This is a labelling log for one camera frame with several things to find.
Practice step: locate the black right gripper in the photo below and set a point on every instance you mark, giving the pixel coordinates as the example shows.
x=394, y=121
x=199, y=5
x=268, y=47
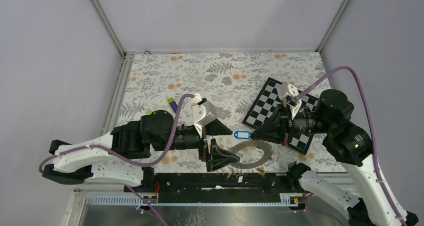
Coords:
x=271, y=129

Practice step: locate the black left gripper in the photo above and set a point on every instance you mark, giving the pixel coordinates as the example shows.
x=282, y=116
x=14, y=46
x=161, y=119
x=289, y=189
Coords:
x=218, y=157

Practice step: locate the blue key tag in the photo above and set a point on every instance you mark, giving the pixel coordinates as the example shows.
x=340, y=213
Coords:
x=242, y=134

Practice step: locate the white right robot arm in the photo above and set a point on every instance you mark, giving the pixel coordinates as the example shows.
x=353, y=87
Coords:
x=350, y=145

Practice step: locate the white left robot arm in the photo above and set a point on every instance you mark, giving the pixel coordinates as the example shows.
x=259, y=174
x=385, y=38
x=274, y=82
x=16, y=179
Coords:
x=128, y=153

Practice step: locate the black white chessboard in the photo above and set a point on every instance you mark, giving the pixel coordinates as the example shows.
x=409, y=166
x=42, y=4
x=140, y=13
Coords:
x=266, y=104

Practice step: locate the purple yellow marker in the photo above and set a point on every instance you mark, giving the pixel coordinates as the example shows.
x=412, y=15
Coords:
x=172, y=104

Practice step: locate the black front rail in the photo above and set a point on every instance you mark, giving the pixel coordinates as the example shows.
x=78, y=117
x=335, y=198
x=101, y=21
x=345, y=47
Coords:
x=178, y=182

